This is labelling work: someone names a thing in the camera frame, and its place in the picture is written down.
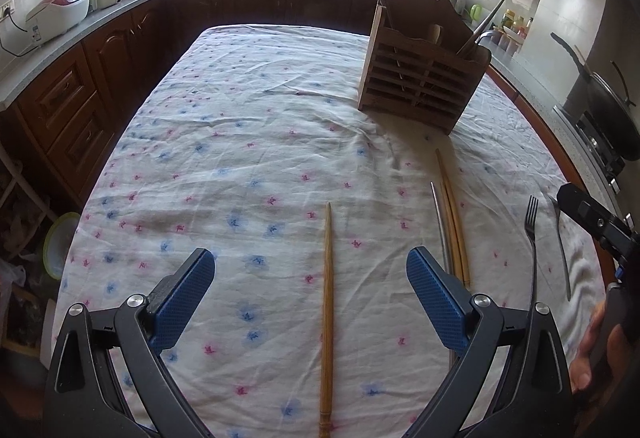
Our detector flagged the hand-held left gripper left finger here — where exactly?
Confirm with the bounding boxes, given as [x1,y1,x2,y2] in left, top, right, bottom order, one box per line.
[44,247,217,438]

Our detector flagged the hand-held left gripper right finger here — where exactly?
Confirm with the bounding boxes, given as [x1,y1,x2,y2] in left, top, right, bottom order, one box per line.
[406,246,573,438]

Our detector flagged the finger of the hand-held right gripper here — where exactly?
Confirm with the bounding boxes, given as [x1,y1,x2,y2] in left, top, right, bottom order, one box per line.
[557,183,631,249]

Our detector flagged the long metal spoon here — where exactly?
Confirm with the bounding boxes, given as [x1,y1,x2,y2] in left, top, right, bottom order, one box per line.
[547,194,572,303]

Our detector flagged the metal fork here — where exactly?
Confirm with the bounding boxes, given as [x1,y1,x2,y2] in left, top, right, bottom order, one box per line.
[522,195,541,313]

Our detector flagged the wooden slatted utensil holder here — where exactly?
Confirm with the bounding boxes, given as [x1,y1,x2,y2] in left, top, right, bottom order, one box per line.
[356,0,493,136]

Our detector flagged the person's right hand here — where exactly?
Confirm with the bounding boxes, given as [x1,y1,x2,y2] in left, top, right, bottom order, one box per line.
[570,303,640,396]

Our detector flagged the gas stove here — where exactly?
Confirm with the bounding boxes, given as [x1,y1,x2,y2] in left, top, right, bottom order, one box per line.
[552,105,631,193]

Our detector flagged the black wok with lid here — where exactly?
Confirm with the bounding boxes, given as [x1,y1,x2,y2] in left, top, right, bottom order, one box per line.
[550,32,640,129]

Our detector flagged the pale green plastic bowl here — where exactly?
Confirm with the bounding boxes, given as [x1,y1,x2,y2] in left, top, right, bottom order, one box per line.
[42,212,83,279]

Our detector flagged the white floral tablecloth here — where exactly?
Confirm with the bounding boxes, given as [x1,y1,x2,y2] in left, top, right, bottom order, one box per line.
[52,22,618,438]

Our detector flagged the row of spice jars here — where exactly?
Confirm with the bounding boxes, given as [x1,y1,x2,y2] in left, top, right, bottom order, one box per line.
[492,25,526,53]

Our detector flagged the wooden base cabinets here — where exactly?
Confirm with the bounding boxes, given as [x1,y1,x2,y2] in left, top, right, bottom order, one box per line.
[0,0,621,229]

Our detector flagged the grey kitchen countertop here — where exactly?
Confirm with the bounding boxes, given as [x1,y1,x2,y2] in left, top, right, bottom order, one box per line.
[0,0,631,199]

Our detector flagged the white and pink rice cooker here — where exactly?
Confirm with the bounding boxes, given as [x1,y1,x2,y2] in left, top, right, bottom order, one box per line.
[25,0,91,41]

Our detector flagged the black power cable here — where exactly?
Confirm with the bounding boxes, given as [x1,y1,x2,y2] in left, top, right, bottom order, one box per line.
[0,15,38,56]

